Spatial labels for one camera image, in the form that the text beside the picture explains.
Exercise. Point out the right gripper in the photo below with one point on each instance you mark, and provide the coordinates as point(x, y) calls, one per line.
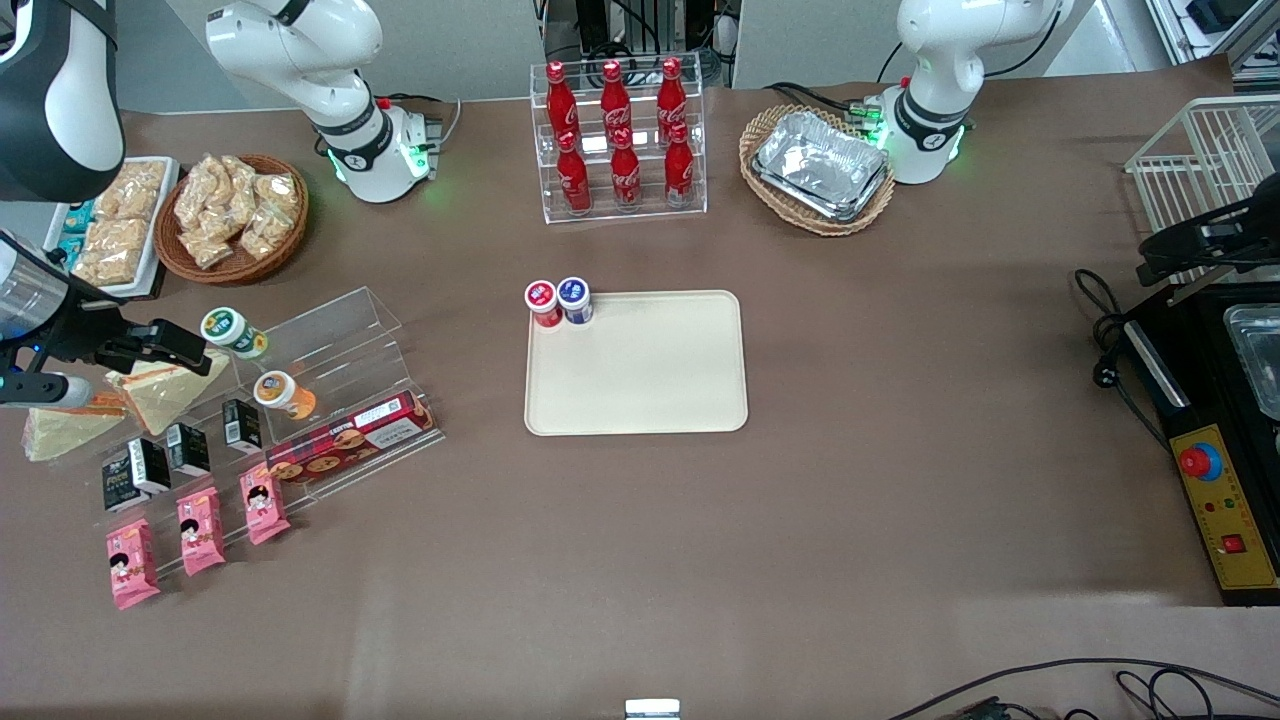
point(72, 331)

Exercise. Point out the triangle sandwich orange filling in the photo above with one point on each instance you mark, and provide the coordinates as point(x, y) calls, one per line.
point(70, 430)

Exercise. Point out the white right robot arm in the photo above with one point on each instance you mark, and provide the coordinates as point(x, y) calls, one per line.
point(300, 50)

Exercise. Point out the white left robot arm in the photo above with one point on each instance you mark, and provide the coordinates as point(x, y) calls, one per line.
point(935, 60)

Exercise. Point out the white rectangular snack tray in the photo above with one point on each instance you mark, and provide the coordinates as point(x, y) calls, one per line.
point(150, 270)

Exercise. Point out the beige plastic tray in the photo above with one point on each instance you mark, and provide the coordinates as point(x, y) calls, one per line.
point(640, 370)

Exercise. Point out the green lid yogurt cup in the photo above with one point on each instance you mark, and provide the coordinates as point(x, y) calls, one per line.
point(228, 328)

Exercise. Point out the pack of rice crackers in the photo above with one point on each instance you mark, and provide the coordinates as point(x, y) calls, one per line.
point(112, 250)
point(138, 190)

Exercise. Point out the black drink carton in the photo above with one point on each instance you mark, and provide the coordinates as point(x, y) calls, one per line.
point(153, 462)
point(188, 450)
point(120, 490)
point(242, 425)

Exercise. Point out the clear bag of snacks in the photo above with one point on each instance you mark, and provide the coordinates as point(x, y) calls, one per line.
point(277, 192)
point(205, 248)
point(265, 232)
point(195, 195)
point(235, 180)

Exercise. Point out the brown wicker basket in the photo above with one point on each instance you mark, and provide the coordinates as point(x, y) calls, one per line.
point(240, 270)

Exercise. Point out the teal snack pack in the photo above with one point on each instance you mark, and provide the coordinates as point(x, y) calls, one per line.
point(70, 252)
point(80, 215)

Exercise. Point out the orange lid yogurt cup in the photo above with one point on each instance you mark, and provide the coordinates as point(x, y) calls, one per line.
point(280, 390)

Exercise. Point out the pink snack pack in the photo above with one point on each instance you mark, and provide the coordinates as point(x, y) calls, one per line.
point(201, 532)
point(132, 565)
point(264, 505)

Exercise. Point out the clear acrylic tiered shelf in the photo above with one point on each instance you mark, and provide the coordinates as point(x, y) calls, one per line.
point(340, 330)

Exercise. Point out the red cookie box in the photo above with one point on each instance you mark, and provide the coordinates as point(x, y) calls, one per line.
point(350, 440)

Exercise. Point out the red lid yogurt cup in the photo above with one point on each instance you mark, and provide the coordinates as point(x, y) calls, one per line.
point(543, 300)

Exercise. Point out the blue lid yogurt cup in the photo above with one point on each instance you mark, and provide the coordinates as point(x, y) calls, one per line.
point(574, 296)

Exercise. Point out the red cola bottle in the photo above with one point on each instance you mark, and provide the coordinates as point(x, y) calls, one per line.
point(679, 172)
point(574, 180)
point(626, 178)
point(614, 100)
point(560, 105)
point(671, 98)

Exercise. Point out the clear acrylic bottle rack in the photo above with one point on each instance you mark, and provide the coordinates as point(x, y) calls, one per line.
point(620, 215)

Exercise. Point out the small white metal block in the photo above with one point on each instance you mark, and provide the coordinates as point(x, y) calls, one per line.
point(652, 709)

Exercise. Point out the light wicker basket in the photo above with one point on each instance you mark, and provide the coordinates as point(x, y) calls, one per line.
point(760, 190)

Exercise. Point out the stack of foil trays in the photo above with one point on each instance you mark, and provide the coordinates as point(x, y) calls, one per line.
point(820, 165)

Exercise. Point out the black machine yellow control panel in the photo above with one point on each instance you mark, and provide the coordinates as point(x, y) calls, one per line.
point(1190, 380)

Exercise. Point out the metal container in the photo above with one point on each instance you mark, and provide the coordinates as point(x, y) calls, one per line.
point(1258, 350)

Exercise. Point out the aluminium frame rack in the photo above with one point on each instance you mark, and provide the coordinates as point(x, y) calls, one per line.
point(1210, 25)

